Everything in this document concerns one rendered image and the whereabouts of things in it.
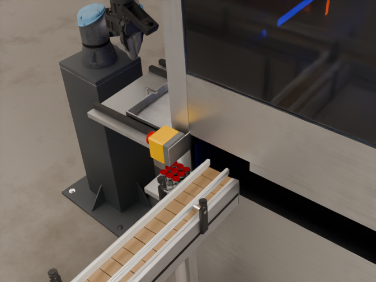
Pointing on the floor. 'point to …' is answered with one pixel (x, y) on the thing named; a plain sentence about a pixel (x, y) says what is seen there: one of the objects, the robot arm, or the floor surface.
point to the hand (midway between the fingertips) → (135, 56)
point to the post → (178, 87)
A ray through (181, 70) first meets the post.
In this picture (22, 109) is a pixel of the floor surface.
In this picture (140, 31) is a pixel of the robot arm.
